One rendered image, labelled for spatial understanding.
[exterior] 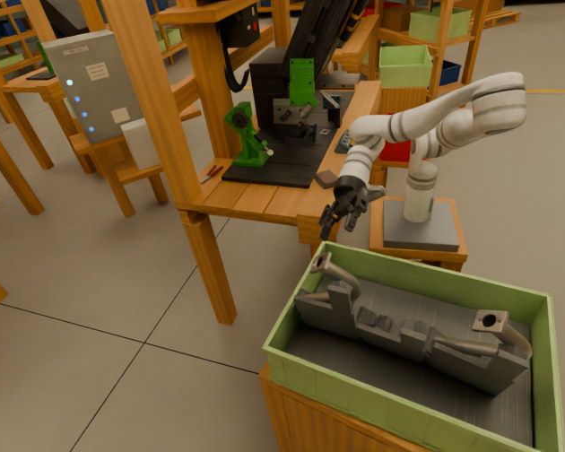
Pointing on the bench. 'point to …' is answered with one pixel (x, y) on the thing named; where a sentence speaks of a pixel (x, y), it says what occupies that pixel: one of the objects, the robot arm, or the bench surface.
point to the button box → (343, 143)
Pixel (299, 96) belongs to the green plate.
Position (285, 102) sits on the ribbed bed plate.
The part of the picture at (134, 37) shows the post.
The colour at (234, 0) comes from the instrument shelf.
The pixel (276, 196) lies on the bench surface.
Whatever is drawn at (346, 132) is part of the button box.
